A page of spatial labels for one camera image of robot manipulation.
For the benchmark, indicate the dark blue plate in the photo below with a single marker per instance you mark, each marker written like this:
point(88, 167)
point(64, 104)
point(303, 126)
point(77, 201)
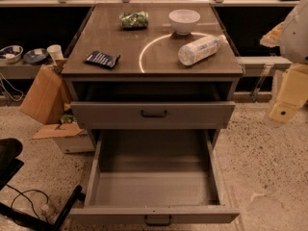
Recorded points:
point(36, 56)

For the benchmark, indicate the grey middle drawer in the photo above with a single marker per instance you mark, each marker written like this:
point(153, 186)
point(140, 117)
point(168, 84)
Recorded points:
point(153, 115)

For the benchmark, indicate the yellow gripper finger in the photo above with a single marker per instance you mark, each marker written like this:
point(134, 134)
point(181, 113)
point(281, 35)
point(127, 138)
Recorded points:
point(292, 95)

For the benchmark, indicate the brown cardboard box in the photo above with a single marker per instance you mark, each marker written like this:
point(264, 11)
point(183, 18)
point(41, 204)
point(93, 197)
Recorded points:
point(47, 96)

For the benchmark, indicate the green snack bag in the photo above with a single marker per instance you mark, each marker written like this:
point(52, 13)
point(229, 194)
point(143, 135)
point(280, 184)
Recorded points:
point(137, 20)

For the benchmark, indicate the grey open bottom drawer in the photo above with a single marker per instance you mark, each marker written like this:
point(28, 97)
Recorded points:
point(154, 177)

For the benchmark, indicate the dark blue rxbar wrapper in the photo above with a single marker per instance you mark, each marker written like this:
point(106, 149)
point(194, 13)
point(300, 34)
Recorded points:
point(102, 59)

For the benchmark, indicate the grey drawer cabinet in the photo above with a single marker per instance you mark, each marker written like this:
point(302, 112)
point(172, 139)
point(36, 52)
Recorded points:
point(148, 69)

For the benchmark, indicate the clear plastic water bottle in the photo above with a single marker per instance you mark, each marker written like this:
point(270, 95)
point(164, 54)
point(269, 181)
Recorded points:
point(200, 49)

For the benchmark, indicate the white bowl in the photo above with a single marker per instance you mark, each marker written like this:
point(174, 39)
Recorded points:
point(183, 21)

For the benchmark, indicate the green snack packet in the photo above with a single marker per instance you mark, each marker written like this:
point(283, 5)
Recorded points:
point(67, 119)

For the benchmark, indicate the white cardboard box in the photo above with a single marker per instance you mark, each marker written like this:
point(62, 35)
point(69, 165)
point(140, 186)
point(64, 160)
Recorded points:
point(70, 138)

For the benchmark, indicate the white paper cup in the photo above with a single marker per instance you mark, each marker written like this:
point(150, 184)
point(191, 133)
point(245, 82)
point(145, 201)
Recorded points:
point(55, 52)

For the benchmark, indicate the blue patterned bowl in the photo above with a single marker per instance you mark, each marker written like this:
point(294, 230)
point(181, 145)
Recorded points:
point(11, 54)

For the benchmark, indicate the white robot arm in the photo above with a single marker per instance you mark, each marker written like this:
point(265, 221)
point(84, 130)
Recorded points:
point(291, 36)

